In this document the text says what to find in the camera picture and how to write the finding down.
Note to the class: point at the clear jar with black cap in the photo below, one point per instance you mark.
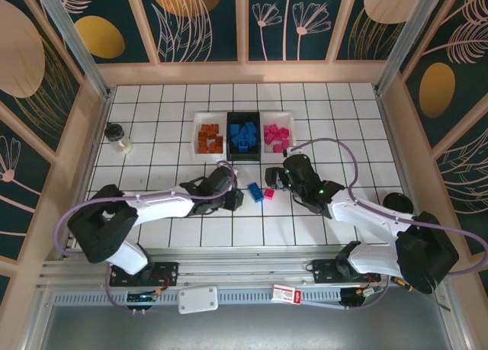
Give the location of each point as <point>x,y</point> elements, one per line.
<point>118,138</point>

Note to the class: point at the aluminium side rail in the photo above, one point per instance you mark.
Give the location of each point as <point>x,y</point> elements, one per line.
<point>386,129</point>
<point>98,136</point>

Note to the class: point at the pink lego brick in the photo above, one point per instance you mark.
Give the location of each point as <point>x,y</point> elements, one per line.
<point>284,132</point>
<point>285,142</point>
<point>271,129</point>
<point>270,193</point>
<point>278,137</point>
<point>268,138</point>
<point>277,148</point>

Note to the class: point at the black round cap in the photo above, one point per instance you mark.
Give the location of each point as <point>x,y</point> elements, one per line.
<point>397,202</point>

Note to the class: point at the yellow black screwdriver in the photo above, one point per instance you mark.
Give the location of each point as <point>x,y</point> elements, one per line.
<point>404,285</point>

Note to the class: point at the aluminium frame post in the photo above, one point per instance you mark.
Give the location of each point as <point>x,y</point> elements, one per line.
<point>72,41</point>
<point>411,37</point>

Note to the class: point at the black plastic bin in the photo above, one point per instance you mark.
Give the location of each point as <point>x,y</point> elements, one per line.
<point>244,155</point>

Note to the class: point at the white plastic plate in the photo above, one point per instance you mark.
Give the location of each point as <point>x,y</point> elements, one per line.
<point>198,299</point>

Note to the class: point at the white plastic tray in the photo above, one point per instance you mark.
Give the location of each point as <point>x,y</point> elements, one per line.
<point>278,118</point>
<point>209,117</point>

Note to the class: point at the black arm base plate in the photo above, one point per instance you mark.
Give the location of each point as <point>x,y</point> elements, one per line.
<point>324,271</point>
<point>169,273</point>

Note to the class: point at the small electronics board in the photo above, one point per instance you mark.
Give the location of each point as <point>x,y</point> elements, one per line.
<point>143,297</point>
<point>370,292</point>

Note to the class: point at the grey metal panel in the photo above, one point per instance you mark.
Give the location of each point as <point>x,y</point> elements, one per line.
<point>244,331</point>

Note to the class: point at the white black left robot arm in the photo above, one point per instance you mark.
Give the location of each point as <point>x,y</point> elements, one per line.
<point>160,209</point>

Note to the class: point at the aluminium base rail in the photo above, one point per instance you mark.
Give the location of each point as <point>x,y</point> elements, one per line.
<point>244,268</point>

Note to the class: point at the red white card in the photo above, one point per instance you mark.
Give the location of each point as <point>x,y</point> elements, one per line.
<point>286,293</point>

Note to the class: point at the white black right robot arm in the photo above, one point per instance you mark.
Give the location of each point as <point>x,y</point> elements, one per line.
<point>362,216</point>

